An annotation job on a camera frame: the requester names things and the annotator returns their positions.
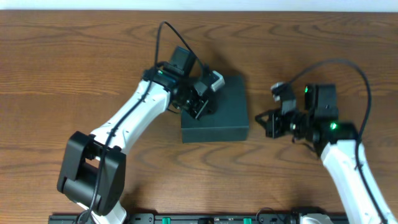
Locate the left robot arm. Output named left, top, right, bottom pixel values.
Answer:
left=57, top=47, right=224, bottom=223

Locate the dark green box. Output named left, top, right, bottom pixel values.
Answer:
left=181, top=75, right=249, bottom=143

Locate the black mounting rail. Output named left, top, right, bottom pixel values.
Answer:
left=48, top=212, right=351, bottom=224

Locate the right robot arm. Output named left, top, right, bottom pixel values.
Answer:
left=255, top=82, right=397, bottom=223

